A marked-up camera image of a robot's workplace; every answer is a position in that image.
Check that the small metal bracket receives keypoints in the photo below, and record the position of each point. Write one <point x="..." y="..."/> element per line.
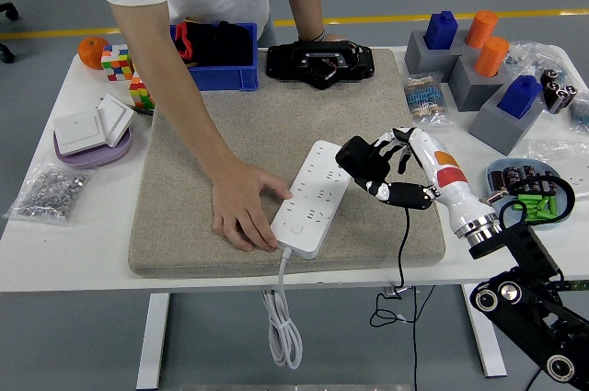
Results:
<point x="398" y="290"/>

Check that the bag of striped resistors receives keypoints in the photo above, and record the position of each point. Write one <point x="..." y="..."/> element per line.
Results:
<point x="425" y="99"/>

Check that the white wall switch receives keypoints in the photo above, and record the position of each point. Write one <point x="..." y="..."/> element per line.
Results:
<point x="115" y="117"/>
<point x="78" y="131"/>

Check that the grey holder block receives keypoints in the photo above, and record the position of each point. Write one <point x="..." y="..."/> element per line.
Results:
<point x="416" y="60"/>
<point x="465" y="92"/>
<point x="492" y="129"/>

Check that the light blue plate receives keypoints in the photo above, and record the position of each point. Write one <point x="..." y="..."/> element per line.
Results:
<point x="499" y="164"/>

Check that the blue square peg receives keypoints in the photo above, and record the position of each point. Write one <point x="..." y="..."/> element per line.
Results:
<point x="441" y="32"/>
<point x="520" y="96"/>

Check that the colourful puzzle cube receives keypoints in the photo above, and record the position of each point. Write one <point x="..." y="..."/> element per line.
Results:
<point x="139" y="92"/>
<point x="115" y="62"/>

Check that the person's right forearm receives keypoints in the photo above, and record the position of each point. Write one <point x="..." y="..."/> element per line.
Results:
<point x="188" y="110"/>

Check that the bag of metal nuts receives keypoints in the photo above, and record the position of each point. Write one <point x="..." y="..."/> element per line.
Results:
<point x="46" y="193"/>

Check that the person's left hand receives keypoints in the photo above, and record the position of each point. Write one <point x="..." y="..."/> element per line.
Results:
<point x="334" y="37"/>

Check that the blue plastic bin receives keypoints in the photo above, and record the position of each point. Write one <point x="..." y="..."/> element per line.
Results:
<point x="234" y="78"/>

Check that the clear bag of blue parts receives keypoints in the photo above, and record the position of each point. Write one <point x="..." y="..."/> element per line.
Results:
<point x="534" y="57"/>

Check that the black table control panel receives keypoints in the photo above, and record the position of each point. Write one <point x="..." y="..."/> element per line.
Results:
<point x="577" y="284"/>

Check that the black wristband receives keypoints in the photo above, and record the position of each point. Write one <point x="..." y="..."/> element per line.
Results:
<point x="312" y="37"/>

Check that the black electronic device housing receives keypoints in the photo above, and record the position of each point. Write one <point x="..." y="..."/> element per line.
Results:
<point x="285" y="60"/>

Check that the orange fruit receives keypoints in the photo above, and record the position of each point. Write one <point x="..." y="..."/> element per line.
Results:
<point x="89" y="53"/>

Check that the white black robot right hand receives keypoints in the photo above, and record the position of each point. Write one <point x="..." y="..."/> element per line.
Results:
<point x="453" y="184"/>

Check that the orange cylinder peg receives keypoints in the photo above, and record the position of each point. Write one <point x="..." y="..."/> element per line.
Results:
<point x="491" y="57"/>
<point x="482" y="27"/>

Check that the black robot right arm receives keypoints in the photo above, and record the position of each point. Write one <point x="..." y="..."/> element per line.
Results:
<point x="524" y="248"/>

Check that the black office chair base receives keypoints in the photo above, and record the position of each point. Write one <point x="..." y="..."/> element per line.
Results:
<point x="10" y="10"/>

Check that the grey-brown mat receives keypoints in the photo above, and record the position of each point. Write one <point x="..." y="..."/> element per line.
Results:
<point x="276" y="124"/>

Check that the black and red fabric bundle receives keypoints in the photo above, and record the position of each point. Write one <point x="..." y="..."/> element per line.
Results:
<point x="221" y="43"/>

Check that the white table leg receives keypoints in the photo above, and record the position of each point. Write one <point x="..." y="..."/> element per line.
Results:
<point x="152" y="345"/>
<point x="490" y="354"/>

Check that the dark brown capacitor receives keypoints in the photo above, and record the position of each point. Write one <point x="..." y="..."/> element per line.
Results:
<point x="497" y="179"/>
<point x="550" y="185"/>
<point x="513" y="175"/>
<point x="530" y="171"/>

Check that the small dark hand tool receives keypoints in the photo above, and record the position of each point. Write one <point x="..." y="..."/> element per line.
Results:
<point x="143" y="111"/>

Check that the person's right hand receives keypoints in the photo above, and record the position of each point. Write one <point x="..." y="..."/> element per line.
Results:
<point x="239" y="202"/>

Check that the purple oval tray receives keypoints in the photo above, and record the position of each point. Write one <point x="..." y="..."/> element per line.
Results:
<point x="99" y="158"/>

